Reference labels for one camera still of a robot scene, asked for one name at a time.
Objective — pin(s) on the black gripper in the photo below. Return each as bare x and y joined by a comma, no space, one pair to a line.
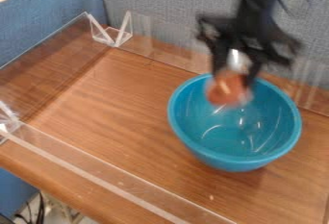
222,35

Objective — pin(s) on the brown and white toy mushroom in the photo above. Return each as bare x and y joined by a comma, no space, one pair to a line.
224,88

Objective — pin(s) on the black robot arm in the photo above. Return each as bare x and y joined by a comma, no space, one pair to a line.
255,12

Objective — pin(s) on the blue plastic bowl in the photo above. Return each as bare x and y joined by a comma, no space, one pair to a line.
234,139

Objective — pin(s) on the clear acrylic back barrier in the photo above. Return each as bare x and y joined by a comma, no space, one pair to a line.
170,43

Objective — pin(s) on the clear acrylic barrier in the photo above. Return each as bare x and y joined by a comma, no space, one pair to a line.
170,43
41,73
132,188

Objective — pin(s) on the clear acrylic front barrier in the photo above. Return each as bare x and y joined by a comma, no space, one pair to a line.
132,188

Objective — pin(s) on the clear acrylic left barrier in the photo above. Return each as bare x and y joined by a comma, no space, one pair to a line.
41,73

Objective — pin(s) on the clear acrylic corner bracket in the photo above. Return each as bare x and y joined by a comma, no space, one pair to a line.
109,35

